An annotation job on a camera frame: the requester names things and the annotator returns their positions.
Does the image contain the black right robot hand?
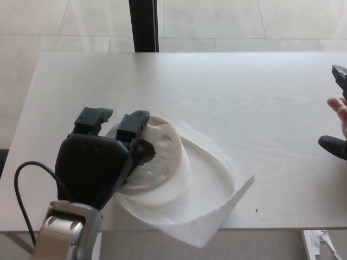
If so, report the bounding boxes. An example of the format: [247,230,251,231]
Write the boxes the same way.
[317,64,347,162]

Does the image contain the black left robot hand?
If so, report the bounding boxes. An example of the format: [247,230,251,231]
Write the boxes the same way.
[55,107,157,211]

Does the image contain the bare person hand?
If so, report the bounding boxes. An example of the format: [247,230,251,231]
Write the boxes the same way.
[326,96,347,140]

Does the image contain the white toilet paper roll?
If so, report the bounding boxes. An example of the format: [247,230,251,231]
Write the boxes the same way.
[104,114,256,249]

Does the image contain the torn white paper scraps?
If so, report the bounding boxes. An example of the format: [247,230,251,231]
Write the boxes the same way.
[310,229,343,260]

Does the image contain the white slanted table leg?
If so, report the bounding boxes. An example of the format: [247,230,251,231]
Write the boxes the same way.
[0,231,37,260]

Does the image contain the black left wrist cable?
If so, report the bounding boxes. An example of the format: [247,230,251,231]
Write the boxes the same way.
[14,161,75,245]

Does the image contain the black vertical post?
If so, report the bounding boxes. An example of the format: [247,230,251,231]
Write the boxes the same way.
[128,0,160,53]

